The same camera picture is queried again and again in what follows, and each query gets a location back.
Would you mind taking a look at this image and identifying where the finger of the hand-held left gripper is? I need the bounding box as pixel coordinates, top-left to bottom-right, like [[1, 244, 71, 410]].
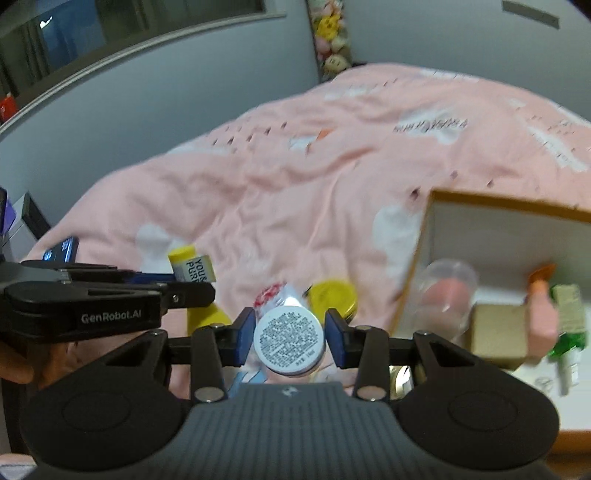
[[159, 281, 216, 311], [21, 260, 178, 284]]

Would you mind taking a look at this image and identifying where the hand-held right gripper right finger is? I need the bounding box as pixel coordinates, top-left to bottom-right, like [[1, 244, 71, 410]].
[[324, 310, 476, 401]]

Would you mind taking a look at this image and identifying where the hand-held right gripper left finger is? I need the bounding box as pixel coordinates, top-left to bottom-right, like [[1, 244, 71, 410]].
[[105, 307, 257, 402]]

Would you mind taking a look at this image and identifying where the yellow bottle with white label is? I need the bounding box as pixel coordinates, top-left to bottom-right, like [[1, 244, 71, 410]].
[[167, 246, 232, 335]]

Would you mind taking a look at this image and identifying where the white round jar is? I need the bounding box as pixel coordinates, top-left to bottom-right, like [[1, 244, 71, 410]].
[[253, 306, 327, 377]]

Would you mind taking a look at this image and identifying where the clear plastic cup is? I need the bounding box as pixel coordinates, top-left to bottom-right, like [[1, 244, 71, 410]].
[[412, 259, 480, 340]]

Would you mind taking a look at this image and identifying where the small brown cardboard box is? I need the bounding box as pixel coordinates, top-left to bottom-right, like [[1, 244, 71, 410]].
[[464, 302, 532, 371]]

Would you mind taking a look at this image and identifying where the orange cardboard box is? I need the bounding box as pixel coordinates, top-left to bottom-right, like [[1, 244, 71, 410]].
[[392, 188, 591, 462]]

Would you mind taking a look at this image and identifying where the pink bottle with orange cap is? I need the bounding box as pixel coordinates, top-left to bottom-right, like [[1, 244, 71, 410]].
[[526, 264, 561, 365]]

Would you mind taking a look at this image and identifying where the green bottle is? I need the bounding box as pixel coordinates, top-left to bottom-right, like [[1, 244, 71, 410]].
[[549, 284, 591, 398]]

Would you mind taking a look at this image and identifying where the person's left hand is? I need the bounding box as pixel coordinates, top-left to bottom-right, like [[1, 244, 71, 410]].
[[0, 342, 37, 385]]

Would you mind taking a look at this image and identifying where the dark blue device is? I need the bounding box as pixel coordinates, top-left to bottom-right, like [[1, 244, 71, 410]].
[[42, 236, 80, 263]]

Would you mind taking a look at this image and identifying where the light blue packet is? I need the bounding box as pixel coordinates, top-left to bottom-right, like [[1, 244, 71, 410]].
[[228, 369, 269, 398]]

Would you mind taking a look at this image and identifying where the yellow round lid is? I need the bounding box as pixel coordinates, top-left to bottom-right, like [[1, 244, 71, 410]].
[[306, 278, 359, 326]]

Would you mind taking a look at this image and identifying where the red and white packet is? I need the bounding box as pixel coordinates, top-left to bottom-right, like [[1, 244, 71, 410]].
[[253, 281, 308, 319]]

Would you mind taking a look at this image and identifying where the silver metal can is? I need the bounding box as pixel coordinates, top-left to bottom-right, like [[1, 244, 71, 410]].
[[389, 366, 417, 400]]

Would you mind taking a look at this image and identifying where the dark bedside furniture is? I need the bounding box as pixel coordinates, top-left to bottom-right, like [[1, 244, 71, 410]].
[[0, 187, 52, 264]]

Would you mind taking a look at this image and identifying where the pink printed blanket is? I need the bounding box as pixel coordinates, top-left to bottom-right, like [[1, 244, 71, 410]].
[[23, 62, 591, 398]]

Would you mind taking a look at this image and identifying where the window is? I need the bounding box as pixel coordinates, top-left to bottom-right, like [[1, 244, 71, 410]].
[[0, 0, 287, 134]]

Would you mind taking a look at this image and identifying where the stack of plush toys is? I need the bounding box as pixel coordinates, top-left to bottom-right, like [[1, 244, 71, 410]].
[[308, 0, 355, 83]]

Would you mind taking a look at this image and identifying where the wall fixture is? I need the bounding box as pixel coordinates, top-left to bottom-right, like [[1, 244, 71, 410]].
[[501, 0, 561, 29]]

